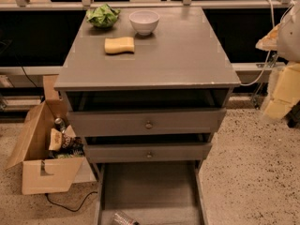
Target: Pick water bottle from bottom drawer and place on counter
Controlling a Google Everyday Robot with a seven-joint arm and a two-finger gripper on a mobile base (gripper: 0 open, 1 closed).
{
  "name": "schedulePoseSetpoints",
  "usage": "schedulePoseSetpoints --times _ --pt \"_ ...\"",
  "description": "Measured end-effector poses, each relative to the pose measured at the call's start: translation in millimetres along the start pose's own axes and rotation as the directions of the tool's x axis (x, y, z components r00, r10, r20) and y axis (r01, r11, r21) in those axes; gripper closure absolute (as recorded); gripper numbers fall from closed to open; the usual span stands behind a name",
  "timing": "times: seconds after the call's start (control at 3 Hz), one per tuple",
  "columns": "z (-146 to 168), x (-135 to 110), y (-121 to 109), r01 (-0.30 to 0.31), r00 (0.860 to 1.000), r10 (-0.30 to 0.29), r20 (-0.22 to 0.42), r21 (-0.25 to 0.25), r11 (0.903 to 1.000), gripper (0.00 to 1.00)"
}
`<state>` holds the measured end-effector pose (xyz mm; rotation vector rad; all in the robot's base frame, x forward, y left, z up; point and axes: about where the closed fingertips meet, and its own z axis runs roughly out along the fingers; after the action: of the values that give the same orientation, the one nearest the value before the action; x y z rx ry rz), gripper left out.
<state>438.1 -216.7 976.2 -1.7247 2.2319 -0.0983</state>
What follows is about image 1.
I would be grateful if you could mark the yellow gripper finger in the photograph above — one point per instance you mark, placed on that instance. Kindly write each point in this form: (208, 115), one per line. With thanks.
(283, 91)
(270, 41)

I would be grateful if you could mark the clear plastic water bottle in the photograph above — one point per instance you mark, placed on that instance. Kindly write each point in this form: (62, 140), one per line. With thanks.
(120, 218)

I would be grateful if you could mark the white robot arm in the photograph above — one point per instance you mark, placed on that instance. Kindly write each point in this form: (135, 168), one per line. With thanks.
(289, 35)

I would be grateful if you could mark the grey top drawer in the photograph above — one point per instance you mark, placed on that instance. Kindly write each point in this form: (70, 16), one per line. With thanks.
(133, 123)

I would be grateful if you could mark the grey middle drawer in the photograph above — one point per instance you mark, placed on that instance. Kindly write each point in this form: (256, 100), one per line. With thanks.
(147, 152)

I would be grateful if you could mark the grey wooden drawer cabinet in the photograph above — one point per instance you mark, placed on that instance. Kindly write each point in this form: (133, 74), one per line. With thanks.
(180, 66)

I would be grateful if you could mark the grey open bottom drawer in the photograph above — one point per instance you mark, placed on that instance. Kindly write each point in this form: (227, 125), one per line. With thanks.
(151, 193)

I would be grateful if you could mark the metal clamp stand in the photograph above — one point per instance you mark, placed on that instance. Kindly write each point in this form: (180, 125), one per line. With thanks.
(271, 60)

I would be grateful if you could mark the white ceramic bowl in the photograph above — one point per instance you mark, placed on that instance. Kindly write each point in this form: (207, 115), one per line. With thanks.
(144, 22)

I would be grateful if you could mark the yellow sponge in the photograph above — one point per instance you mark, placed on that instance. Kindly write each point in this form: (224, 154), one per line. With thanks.
(119, 45)

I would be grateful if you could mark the green lettuce head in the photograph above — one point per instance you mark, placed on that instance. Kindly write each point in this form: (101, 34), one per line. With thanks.
(103, 17)

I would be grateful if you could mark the metal can in box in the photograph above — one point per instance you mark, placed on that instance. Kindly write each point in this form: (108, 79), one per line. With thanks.
(60, 124)

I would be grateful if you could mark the snack bag in box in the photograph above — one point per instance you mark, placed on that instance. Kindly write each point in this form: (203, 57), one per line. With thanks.
(64, 146)

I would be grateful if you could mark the open cardboard box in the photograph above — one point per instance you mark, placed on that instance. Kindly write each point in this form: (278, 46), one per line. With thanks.
(40, 173)

